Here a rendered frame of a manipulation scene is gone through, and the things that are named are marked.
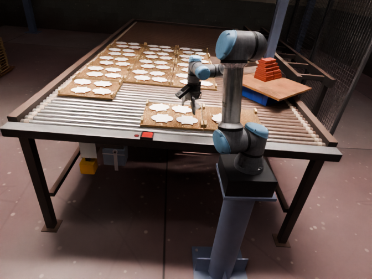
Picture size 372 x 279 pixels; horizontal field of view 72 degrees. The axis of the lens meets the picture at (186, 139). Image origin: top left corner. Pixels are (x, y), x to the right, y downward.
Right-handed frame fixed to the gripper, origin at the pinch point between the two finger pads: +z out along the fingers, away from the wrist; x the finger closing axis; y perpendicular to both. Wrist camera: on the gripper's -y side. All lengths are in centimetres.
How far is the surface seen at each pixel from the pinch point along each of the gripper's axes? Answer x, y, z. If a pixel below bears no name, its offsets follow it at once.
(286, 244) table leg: -67, 63, 101
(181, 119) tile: 2.7, -2.0, 7.2
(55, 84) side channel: 90, -66, 7
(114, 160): 2, -50, 26
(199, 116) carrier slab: 2.8, 12.3, 8.1
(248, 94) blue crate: 17, 73, 6
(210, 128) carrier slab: -13.7, 9.9, 8.1
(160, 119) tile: 7.7, -15.8, 7.2
